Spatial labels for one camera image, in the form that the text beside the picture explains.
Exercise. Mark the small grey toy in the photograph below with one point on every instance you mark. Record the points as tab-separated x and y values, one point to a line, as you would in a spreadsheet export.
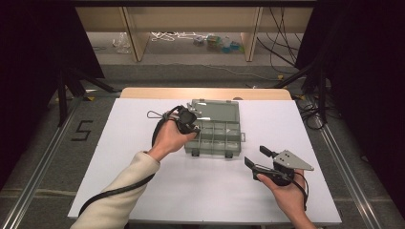
199	40

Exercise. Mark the black curtain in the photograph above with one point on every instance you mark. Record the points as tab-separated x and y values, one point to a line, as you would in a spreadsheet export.
31	63
366	79

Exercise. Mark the person's left hand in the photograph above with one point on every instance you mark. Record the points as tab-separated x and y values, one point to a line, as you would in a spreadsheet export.
168	140

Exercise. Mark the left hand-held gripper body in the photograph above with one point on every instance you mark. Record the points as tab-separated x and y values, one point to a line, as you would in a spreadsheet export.
186	119

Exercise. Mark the black metal stand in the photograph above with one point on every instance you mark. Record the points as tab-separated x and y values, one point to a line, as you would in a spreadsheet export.
322	92
62	95

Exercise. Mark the yellow tape piece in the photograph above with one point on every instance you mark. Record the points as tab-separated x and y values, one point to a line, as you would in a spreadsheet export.
298	97
90	98
280	77

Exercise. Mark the green toy box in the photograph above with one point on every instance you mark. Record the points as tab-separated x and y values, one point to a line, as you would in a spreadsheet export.
213	42

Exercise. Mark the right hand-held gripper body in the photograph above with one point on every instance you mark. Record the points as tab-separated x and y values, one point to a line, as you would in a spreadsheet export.
291	162

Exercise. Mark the white foam board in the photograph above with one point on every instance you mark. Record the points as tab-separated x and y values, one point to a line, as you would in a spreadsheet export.
207	191

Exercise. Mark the blue plastic toy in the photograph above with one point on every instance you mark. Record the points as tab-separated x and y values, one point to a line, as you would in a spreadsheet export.
230	47

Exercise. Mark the clear plastic bag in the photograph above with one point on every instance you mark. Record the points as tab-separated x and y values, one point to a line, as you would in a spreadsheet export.
121	43

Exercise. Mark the wooden workbench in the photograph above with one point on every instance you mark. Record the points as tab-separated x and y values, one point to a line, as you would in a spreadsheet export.
191	19

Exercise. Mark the grey transparent compartment box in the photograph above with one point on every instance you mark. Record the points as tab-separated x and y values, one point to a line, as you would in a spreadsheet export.
219	111

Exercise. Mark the person's right hand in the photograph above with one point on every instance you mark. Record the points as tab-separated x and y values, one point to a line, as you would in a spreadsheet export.
288	198

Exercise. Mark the aluminium floor rail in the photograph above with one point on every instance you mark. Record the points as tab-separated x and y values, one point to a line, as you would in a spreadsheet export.
347	171
38	178

